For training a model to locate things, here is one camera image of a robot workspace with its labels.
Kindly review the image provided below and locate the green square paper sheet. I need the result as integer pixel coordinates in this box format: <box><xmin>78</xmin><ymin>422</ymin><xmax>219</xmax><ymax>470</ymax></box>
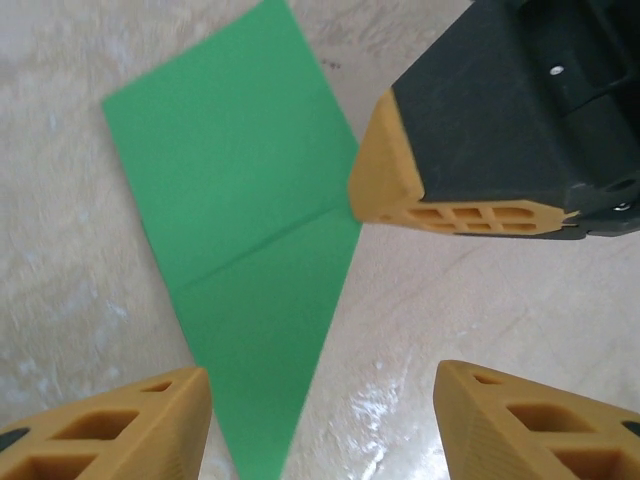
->
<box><xmin>101</xmin><ymin>0</ymin><xmax>362</xmax><ymax>480</ymax></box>

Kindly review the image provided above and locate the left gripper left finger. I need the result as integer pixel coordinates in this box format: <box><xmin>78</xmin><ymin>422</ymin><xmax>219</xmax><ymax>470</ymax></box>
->
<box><xmin>0</xmin><ymin>366</ymin><xmax>211</xmax><ymax>480</ymax></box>

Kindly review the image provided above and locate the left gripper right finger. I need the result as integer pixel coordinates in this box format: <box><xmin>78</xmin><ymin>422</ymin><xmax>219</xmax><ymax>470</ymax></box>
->
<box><xmin>432</xmin><ymin>359</ymin><xmax>640</xmax><ymax>480</ymax></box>

